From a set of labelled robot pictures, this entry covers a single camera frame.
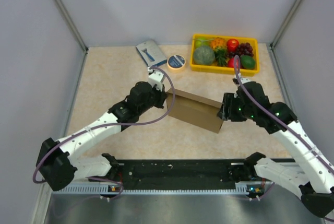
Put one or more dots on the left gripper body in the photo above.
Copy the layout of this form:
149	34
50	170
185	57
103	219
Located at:
156	96

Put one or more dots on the green netted melon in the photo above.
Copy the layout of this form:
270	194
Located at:
204	55

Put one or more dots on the razor package box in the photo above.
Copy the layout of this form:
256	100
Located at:
151	54

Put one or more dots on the green avocado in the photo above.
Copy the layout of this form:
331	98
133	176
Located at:
247	62

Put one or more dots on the red apple at back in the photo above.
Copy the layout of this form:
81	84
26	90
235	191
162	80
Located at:
232	45

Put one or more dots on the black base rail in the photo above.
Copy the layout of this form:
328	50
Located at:
183	177

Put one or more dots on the left aluminium frame post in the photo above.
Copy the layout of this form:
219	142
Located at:
70	24

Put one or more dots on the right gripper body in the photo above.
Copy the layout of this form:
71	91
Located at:
234	109

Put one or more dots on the aluminium frame post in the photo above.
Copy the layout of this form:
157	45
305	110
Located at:
70	24
284	26

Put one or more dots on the yellow plastic tray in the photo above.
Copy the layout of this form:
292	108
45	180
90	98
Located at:
213	68

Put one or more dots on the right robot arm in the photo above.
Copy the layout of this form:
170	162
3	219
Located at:
314	185

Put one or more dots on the green apple with stem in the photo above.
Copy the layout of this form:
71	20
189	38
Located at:
202	42

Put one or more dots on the red apple in front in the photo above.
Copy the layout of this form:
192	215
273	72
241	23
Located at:
230	63

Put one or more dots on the orange pineapple with leaves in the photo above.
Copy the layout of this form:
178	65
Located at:
220	51

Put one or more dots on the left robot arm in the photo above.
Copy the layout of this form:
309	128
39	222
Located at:
60	161

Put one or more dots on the brown cardboard box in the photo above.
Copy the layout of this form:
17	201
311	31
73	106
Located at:
194	109

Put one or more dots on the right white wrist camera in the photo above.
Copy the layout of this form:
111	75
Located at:
241	80

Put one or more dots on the right aluminium frame post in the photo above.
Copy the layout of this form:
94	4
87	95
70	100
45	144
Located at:
284	26

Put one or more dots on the dark purple grape bunch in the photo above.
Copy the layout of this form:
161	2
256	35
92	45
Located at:
241	49

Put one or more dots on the red apple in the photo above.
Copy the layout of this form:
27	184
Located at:
230	63
232	45

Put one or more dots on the yellow tape roll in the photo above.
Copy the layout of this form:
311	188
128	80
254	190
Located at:
176	63

